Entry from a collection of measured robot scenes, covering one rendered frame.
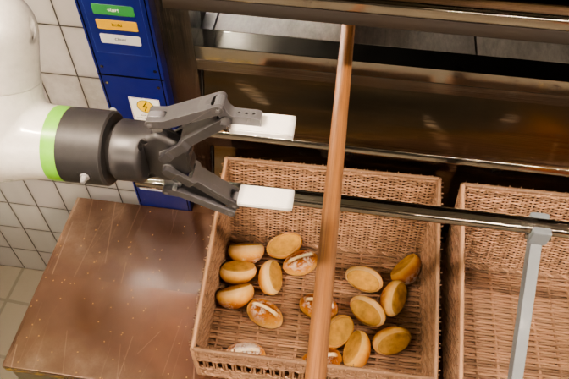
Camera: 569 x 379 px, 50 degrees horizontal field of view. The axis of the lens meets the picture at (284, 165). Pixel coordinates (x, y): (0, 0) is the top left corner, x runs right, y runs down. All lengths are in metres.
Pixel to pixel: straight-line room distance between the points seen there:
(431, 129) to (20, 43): 0.98
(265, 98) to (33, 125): 0.78
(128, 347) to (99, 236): 0.35
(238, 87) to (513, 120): 0.63
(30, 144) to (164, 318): 0.97
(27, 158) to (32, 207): 1.37
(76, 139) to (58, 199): 1.30
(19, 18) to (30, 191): 1.34
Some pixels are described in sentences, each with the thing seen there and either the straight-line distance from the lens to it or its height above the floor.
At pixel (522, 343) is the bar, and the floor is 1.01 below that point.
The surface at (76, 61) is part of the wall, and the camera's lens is 1.51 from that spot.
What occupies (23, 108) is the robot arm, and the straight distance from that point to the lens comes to 0.76.
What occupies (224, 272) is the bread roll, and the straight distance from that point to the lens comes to 1.60.
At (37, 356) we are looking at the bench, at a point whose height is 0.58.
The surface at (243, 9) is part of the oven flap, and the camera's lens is 1.08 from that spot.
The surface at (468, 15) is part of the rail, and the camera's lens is 1.07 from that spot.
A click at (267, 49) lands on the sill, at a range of 1.34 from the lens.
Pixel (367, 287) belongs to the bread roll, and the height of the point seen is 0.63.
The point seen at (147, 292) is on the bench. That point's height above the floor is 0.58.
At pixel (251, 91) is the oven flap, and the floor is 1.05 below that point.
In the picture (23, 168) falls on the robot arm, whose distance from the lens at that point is 0.77.
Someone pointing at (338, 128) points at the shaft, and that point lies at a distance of 1.14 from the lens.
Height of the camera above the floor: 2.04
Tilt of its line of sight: 51 degrees down
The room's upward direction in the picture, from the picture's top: straight up
